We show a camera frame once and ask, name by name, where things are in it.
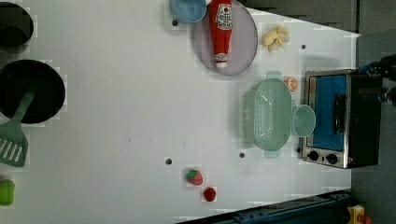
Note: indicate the toy banana bunch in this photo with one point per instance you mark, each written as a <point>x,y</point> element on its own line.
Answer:
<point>277,36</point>

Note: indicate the green toy pepper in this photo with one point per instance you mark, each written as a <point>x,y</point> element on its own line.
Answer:
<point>7,191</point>

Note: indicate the blue bowl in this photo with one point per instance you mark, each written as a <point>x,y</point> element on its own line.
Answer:
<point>187,11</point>

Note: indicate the green mug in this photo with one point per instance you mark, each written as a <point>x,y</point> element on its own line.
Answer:
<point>303,120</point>

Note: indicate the blue metal frame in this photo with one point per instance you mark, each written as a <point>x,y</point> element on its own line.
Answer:
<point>327,208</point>

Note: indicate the purple plate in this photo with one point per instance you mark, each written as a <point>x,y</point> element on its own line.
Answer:
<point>243,43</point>

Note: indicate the toaster oven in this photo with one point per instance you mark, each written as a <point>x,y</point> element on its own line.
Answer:
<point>348,116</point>

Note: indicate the yellow red emergency button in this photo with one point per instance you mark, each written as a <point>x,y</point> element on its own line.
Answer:
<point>357,215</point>

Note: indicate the green plastic strainer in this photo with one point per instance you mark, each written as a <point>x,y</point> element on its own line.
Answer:
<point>265,114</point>

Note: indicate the small red toy fruit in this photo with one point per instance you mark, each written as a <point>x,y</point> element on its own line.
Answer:
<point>210,194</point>

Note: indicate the toy strawberry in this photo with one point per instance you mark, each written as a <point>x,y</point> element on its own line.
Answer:
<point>194,177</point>

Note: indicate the green spatula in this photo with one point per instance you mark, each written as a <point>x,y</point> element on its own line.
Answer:
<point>14,144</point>

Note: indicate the black pot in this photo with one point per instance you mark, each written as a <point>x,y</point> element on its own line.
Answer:
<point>16,25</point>

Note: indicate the toy orange slice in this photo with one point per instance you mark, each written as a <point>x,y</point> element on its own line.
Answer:
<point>292,83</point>

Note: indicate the red ketchup bottle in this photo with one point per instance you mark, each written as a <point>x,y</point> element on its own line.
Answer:
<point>221,28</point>

